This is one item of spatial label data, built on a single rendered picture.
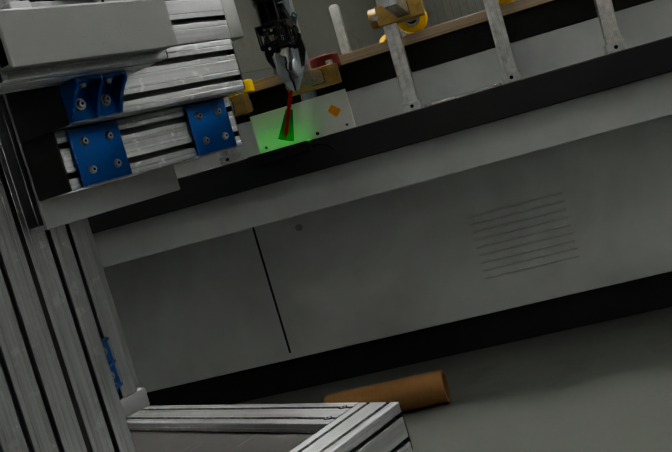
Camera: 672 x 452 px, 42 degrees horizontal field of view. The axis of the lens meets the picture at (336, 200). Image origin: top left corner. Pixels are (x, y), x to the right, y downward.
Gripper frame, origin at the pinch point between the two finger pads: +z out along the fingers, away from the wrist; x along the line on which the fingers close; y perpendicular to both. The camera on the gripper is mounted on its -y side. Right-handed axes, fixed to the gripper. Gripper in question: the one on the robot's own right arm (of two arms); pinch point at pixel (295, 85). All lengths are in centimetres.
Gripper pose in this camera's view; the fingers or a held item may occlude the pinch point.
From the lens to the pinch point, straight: 194.4
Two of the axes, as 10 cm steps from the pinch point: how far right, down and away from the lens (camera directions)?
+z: 2.8, 9.6, 0.7
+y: -1.9, 1.3, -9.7
